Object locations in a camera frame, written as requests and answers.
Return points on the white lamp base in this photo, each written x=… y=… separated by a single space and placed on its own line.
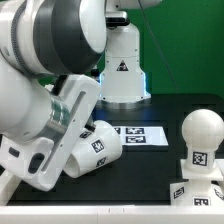
x=198 y=188

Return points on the white lamp bulb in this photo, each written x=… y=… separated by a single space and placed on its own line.
x=203 y=132

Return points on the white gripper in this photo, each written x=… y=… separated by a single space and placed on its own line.
x=37 y=148

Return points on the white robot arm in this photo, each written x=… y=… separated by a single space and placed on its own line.
x=58 y=59

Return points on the white marker sheet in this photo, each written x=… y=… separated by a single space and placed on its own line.
x=138 y=136

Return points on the black camera on stand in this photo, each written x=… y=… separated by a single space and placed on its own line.
x=116 y=19

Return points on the white lamp shade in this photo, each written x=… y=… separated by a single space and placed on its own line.
x=94 y=150

